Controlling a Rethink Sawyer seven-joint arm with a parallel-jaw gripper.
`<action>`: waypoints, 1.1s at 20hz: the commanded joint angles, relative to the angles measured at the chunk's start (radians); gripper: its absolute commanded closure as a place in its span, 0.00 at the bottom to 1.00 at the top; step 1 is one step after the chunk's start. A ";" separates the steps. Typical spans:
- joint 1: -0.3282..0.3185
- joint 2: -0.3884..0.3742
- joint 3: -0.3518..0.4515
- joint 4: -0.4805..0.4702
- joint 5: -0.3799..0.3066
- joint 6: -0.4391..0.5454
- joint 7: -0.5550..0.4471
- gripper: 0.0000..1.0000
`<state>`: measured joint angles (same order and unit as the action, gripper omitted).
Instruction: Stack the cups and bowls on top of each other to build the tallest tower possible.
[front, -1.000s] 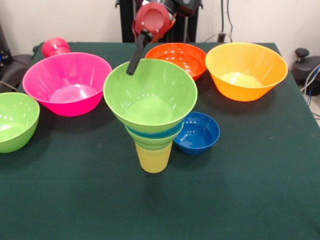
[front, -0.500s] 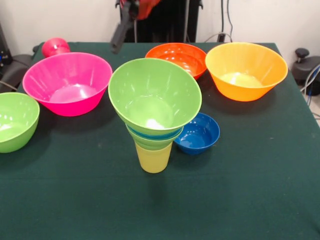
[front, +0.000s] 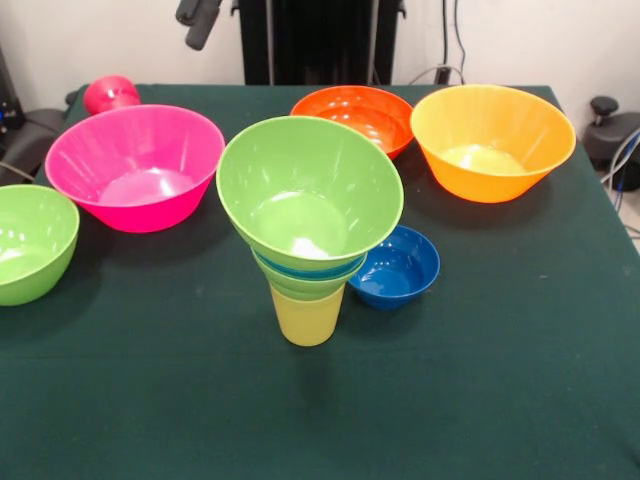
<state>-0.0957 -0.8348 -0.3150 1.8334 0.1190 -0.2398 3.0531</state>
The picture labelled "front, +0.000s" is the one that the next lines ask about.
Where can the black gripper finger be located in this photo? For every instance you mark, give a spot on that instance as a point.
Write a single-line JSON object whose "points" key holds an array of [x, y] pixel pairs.
{"points": [[202, 27], [187, 11]]}

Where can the large green plastic bowl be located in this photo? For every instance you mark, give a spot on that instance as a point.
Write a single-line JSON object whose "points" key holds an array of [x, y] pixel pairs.
{"points": [[30, 250], [300, 175]]}

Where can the red-orange plastic bowl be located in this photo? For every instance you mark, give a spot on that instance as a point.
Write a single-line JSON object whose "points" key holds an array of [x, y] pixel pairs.
{"points": [[380, 120]]}

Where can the light blue plastic bowl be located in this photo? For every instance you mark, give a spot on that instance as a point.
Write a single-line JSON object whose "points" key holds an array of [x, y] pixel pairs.
{"points": [[310, 274]]}

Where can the small green plastic bowl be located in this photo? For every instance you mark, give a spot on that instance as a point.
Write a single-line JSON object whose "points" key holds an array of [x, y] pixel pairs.
{"points": [[310, 289]]}

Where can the yellow plastic cup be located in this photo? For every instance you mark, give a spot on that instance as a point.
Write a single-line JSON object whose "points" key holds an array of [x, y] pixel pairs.
{"points": [[307, 322]]}

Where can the black computer tower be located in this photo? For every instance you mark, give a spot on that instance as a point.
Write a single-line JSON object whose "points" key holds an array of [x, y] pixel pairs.
{"points": [[7, 100]]}

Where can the red plastic cup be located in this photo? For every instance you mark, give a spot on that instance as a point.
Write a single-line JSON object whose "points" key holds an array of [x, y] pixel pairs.
{"points": [[110, 95]]}

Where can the large pink plastic bowl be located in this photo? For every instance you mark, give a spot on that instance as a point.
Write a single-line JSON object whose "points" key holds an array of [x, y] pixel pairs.
{"points": [[135, 170]]}

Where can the black power adapter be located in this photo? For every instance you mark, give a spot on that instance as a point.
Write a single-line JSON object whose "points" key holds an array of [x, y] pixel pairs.
{"points": [[442, 75]]}

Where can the large orange plastic bowl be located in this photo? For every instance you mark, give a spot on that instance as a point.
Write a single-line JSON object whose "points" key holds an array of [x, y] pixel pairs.
{"points": [[495, 140]]}

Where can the dark blue plastic bowl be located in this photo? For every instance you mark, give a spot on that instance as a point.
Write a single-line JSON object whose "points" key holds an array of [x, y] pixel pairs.
{"points": [[400, 280]]}

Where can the dark green tablecloth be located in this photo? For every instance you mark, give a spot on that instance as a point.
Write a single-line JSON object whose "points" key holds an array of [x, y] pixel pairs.
{"points": [[200, 400]]}

